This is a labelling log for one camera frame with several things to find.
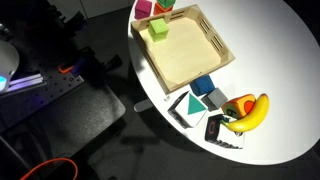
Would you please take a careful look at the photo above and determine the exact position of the blue foam block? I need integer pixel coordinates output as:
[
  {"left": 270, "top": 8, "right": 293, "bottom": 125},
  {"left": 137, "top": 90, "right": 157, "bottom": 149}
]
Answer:
[{"left": 189, "top": 74, "right": 216, "bottom": 97}]

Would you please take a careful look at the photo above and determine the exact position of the perforated metal breadboard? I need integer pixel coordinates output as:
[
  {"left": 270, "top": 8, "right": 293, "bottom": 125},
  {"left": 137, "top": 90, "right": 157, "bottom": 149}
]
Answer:
[{"left": 0, "top": 68, "right": 85, "bottom": 129}]

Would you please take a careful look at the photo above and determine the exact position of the dark green foam block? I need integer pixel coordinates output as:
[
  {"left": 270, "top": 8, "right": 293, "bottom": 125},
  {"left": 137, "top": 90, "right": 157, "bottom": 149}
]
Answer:
[{"left": 156, "top": 0, "right": 176, "bottom": 9}]

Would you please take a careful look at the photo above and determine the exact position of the black platform plate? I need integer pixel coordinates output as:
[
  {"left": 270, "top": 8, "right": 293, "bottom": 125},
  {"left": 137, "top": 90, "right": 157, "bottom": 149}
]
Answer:
[{"left": 0, "top": 81, "right": 127, "bottom": 161}]

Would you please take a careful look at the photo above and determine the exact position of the grey foam block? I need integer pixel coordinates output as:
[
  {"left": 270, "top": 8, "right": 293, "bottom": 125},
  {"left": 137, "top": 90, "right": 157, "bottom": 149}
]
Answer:
[{"left": 201, "top": 87, "right": 229, "bottom": 112}]

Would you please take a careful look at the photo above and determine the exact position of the orange cable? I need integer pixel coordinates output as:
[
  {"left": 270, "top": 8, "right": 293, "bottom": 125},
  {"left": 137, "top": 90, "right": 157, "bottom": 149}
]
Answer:
[{"left": 19, "top": 157, "right": 79, "bottom": 180}]

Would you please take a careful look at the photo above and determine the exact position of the yellow banana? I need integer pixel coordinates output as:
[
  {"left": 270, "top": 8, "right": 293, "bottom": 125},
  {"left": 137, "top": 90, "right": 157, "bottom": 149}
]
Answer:
[{"left": 220, "top": 93, "right": 270, "bottom": 133}]

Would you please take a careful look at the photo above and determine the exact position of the wooden tray box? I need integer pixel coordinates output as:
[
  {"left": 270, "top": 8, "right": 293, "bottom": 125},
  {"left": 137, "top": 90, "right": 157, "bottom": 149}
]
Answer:
[{"left": 130, "top": 3, "right": 236, "bottom": 94}]

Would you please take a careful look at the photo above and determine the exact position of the orange foam block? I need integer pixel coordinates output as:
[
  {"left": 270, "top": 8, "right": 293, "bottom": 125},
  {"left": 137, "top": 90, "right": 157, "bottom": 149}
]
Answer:
[{"left": 153, "top": 2, "right": 174, "bottom": 16}]

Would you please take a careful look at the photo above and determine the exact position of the aluminium rail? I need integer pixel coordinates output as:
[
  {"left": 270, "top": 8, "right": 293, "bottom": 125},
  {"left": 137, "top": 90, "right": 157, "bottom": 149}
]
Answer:
[{"left": 6, "top": 73, "right": 47, "bottom": 94}]

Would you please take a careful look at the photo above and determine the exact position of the light green foam block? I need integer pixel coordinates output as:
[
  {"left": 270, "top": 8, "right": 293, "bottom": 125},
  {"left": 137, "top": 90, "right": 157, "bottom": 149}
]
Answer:
[{"left": 148, "top": 18, "right": 170, "bottom": 43}]

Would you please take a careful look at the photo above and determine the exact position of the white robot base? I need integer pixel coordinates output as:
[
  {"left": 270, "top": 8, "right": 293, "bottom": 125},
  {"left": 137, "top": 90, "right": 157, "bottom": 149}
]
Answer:
[{"left": 0, "top": 39, "right": 20, "bottom": 95}]

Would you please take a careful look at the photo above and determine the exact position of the magenta foam block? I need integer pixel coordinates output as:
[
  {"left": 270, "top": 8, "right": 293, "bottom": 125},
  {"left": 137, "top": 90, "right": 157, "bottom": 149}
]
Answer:
[{"left": 134, "top": 0, "right": 153, "bottom": 20}]

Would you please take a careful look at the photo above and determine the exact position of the white cube teal triangle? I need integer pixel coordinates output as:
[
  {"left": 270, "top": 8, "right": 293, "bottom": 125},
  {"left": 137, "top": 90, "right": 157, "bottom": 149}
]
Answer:
[{"left": 167, "top": 90, "right": 208, "bottom": 129}]

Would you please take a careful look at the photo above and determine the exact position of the purple spring clamp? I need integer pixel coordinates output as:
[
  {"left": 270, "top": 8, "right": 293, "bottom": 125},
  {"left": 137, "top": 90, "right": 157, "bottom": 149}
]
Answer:
[{"left": 71, "top": 54, "right": 98, "bottom": 78}]

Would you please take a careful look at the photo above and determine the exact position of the orange yellow number cube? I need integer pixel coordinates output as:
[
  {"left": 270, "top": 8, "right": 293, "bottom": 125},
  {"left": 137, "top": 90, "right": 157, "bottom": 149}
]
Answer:
[{"left": 221, "top": 93, "right": 257, "bottom": 120}]

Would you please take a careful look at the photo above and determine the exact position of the black spring clamp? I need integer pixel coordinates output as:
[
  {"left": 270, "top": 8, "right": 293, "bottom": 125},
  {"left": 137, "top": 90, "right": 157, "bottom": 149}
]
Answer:
[{"left": 99, "top": 54, "right": 123, "bottom": 73}]

